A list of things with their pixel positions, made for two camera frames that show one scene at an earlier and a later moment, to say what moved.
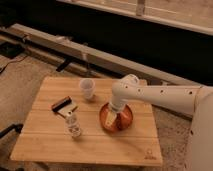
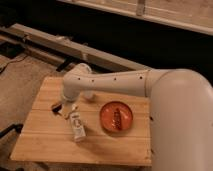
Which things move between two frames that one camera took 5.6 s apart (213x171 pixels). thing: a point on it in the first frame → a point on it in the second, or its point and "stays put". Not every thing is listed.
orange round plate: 122,120 stays put
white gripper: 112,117 → 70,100
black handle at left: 17,127 stays put
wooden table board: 63,127 stays put
